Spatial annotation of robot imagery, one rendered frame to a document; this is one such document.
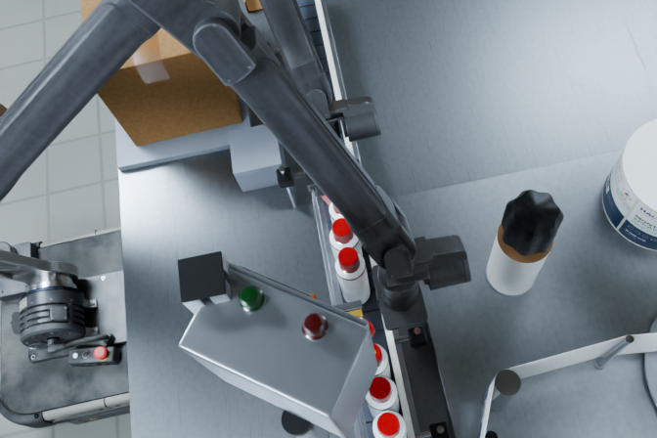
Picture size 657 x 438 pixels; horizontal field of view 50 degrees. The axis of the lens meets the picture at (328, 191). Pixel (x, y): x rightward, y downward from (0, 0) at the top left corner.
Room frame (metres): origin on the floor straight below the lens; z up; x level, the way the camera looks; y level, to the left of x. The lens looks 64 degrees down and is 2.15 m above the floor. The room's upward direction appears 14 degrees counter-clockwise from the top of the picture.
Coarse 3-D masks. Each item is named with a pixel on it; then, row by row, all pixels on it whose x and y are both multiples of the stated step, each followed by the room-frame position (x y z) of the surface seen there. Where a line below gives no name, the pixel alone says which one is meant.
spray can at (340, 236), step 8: (336, 224) 0.45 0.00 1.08; (344, 224) 0.44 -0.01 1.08; (336, 232) 0.43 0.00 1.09; (344, 232) 0.43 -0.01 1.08; (352, 232) 0.43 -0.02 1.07; (328, 240) 0.44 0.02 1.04; (336, 240) 0.43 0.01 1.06; (344, 240) 0.42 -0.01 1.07; (352, 240) 0.43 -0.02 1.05; (336, 248) 0.42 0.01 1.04; (360, 248) 0.43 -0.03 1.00; (336, 256) 0.42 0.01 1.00
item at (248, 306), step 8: (248, 288) 0.23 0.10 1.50; (256, 288) 0.23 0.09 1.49; (240, 296) 0.23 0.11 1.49; (248, 296) 0.22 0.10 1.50; (256, 296) 0.22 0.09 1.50; (264, 296) 0.22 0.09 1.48; (248, 304) 0.22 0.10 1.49; (256, 304) 0.22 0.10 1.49; (264, 304) 0.22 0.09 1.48; (248, 312) 0.21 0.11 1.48
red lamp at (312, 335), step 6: (306, 318) 0.19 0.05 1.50; (312, 318) 0.19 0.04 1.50; (318, 318) 0.18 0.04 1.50; (324, 318) 0.19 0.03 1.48; (306, 324) 0.18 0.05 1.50; (312, 324) 0.18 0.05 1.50; (318, 324) 0.18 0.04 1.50; (324, 324) 0.18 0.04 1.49; (306, 330) 0.18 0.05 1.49; (312, 330) 0.17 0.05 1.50; (318, 330) 0.17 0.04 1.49; (324, 330) 0.17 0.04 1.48; (306, 336) 0.17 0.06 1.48; (312, 336) 0.17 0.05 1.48; (318, 336) 0.17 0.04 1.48; (324, 336) 0.17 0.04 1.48
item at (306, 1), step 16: (304, 0) 1.09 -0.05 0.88; (304, 16) 1.05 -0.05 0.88; (320, 32) 0.99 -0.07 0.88; (320, 48) 0.95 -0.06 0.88; (368, 256) 0.45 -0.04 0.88; (368, 272) 0.42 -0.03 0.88; (368, 304) 0.36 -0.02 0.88; (368, 320) 0.33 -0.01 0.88; (384, 336) 0.30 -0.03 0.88; (368, 416) 0.17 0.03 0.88; (368, 432) 0.14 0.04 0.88
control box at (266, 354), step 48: (240, 288) 0.24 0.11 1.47; (288, 288) 0.23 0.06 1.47; (192, 336) 0.20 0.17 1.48; (240, 336) 0.19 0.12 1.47; (288, 336) 0.18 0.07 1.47; (336, 336) 0.17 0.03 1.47; (240, 384) 0.17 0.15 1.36; (288, 384) 0.14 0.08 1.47; (336, 384) 0.12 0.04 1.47; (336, 432) 0.10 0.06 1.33
